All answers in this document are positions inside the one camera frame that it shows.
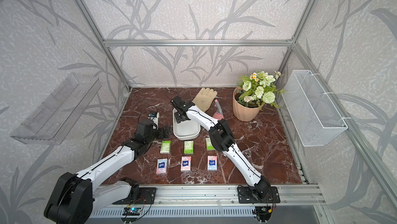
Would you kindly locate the pink spray bottle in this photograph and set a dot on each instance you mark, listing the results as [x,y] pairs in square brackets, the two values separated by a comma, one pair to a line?
[219,114]

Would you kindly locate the green tissue pack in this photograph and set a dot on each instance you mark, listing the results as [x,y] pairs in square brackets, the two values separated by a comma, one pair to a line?
[209,145]
[165,147]
[188,147]

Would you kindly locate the pink blue Tempo pack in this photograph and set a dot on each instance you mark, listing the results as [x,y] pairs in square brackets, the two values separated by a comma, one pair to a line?
[162,166]

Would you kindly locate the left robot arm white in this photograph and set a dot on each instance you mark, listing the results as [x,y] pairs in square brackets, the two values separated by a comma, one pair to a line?
[76,196]

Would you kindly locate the artificial green white flowers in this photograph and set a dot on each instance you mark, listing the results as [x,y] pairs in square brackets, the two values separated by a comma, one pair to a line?
[258,89]

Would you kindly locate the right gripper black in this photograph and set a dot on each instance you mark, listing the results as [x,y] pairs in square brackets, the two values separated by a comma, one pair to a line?
[177,118]

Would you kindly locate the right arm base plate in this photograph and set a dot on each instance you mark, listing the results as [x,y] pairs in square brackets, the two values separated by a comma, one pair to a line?
[249,195]

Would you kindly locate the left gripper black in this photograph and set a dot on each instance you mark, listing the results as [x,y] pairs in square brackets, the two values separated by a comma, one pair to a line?
[161,132]

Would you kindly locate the beige work glove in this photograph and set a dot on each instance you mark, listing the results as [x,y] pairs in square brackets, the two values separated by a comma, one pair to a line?
[203,100]

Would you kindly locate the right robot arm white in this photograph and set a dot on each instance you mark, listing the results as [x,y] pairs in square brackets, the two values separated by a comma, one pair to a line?
[223,140]

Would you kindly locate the pink tissue pack hidden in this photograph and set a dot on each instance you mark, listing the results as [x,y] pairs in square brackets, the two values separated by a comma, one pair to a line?
[212,163]

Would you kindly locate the white wire basket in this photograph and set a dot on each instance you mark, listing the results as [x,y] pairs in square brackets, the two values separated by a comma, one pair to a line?
[314,115]

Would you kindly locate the clear acrylic wall shelf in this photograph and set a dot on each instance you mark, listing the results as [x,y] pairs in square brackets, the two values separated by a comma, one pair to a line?
[52,121]

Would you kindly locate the terracotta flower pot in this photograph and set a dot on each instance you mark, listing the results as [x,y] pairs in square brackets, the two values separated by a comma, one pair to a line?
[243,113]

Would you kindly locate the white plastic storage box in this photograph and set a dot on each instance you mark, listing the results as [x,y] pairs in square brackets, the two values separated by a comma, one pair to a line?
[187,130]

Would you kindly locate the right controller board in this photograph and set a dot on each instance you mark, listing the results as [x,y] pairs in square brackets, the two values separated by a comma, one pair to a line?
[263,211]

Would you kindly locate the aluminium front rail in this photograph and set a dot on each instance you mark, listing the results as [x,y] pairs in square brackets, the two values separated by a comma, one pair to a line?
[226,195]

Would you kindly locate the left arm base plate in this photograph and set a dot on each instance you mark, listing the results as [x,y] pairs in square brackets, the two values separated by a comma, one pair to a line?
[145,195]

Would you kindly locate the controller board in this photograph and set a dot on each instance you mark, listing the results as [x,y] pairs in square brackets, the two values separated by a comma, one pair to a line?
[263,211]
[132,211]

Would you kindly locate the left controller board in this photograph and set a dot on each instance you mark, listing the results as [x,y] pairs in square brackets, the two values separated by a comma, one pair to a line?
[132,211]

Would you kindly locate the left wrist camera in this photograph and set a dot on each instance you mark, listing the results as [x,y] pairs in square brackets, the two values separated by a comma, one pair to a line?
[154,117]

